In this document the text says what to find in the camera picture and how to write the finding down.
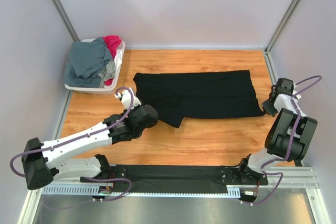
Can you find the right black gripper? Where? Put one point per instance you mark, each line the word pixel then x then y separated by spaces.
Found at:
pixel 264 106

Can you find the black t-shirt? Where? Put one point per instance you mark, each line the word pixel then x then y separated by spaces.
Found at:
pixel 204 95

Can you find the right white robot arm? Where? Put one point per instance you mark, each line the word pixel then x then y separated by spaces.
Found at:
pixel 289 137

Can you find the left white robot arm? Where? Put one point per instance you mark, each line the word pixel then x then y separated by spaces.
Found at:
pixel 46 161

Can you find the light grey t-shirt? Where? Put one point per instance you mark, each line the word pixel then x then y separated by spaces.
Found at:
pixel 107 74

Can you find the white t-shirt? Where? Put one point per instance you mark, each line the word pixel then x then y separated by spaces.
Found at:
pixel 118 60

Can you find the white laundry basket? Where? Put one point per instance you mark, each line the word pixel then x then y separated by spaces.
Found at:
pixel 94 90

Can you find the pink red t-shirt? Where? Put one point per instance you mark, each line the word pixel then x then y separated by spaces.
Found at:
pixel 112 42

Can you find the teal grey t-shirt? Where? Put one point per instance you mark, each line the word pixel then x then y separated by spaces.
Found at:
pixel 86 60

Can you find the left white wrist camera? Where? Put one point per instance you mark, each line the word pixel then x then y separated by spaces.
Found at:
pixel 128 98

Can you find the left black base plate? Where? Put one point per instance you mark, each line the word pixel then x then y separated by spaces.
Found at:
pixel 118 171

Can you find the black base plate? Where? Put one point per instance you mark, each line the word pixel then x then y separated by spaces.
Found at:
pixel 228 176
pixel 118 171

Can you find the aluminium frame rail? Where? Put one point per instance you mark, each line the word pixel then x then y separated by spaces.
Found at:
pixel 293 177

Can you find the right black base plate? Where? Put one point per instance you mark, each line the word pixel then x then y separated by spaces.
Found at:
pixel 228 176

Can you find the slotted grey cable duct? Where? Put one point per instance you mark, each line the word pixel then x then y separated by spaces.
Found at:
pixel 95 190

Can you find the right corner aluminium post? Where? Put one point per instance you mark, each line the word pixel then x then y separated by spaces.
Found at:
pixel 281 26

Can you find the corner aluminium post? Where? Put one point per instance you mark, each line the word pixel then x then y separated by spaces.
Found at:
pixel 281 26
pixel 65 19

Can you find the left corner aluminium post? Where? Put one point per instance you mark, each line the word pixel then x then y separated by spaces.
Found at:
pixel 65 19

